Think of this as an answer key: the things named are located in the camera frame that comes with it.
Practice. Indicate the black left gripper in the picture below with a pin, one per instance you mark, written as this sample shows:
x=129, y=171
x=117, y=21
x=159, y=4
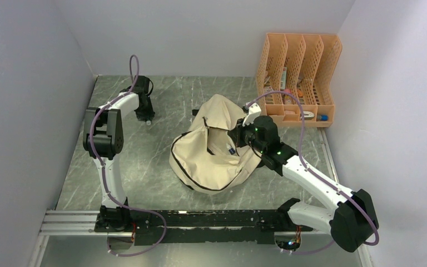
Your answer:
x=150, y=114

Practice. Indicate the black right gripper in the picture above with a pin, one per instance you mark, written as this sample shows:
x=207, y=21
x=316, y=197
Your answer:
x=237, y=132

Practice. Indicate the beige canvas backpack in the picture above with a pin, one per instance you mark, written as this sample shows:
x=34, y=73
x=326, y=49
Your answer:
x=199, y=157

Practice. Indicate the small blue white tube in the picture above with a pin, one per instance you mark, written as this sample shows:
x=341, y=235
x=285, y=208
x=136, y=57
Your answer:
x=230, y=149

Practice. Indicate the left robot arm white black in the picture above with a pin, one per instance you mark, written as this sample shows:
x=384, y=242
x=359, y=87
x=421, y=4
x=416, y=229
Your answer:
x=103, y=140

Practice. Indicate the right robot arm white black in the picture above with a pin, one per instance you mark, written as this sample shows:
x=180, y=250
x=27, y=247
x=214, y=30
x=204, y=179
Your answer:
x=348, y=216

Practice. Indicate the white stapler in organizer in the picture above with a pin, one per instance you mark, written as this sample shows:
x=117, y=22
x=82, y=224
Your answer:
x=307, y=115

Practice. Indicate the blue cap item in organizer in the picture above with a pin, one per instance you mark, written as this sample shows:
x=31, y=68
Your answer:
x=322, y=118

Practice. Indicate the green white packet in organizer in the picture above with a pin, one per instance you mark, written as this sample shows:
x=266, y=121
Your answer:
x=283, y=78

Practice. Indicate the orange plastic file organizer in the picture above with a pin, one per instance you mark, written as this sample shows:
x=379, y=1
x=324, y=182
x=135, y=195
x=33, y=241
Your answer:
x=311, y=60

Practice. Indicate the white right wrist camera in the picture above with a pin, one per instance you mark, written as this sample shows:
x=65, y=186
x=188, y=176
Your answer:
x=252, y=111

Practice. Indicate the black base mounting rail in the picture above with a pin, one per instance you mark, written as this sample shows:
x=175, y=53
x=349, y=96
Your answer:
x=214, y=226

